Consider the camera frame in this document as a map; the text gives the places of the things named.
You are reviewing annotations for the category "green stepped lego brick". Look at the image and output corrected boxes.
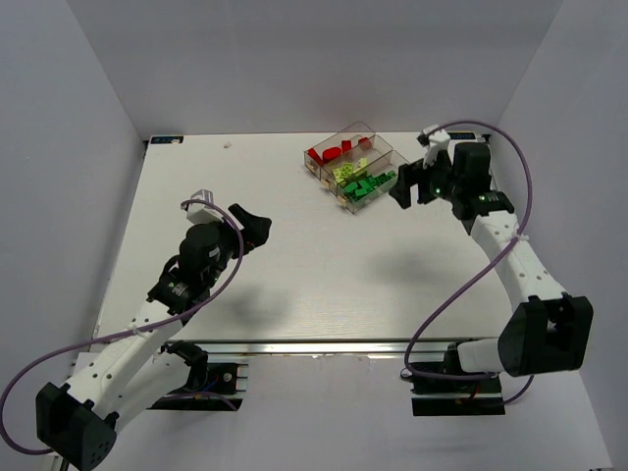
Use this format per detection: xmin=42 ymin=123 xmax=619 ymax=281
xmin=355 ymin=180 xmax=374 ymax=194

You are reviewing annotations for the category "red flower toy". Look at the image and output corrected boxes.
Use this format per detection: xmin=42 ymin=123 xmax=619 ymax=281
xmin=322 ymin=146 xmax=343 ymax=164

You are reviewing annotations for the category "red lego brick stack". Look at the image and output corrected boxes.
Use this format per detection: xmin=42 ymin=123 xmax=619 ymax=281
xmin=307 ymin=148 xmax=324 ymax=166

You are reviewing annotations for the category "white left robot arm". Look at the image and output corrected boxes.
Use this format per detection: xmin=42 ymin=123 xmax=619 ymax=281
xmin=35 ymin=200 xmax=272 ymax=470

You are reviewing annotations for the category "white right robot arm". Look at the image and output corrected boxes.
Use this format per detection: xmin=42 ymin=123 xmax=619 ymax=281
xmin=389 ymin=142 xmax=594 ymax=382

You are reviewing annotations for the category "clear three-compartment organizer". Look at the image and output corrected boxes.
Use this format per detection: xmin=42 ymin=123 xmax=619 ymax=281
xmin=304 ymin=121 xmax=407 ymax=214

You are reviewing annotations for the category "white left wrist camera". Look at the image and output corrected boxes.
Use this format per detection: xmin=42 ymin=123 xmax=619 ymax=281
xmin=181 ymin=189 xmax=222 ymax=225

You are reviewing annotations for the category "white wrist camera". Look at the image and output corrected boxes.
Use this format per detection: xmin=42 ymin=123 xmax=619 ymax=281
xmin=417 ymin=125 xmax=450 ymax=168
xmin=181 ymin=189 xmax=222 ymax=225

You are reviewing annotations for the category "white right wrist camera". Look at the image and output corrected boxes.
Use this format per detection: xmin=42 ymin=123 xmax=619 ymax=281
xmin=417 ymin=125 xmax=450 ymax=168

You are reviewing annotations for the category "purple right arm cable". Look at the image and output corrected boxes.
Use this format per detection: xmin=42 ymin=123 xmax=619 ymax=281
xmin=404 ymin=120 xmax=537 ymax=406

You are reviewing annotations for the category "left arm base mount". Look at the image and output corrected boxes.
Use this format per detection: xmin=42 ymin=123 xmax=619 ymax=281
xmin=149 ymin=361 xmax=249 ymax=412

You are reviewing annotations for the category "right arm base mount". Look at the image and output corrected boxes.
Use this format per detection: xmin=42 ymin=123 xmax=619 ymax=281
xmin=399 ymin=368 xmax=505 ymax=417

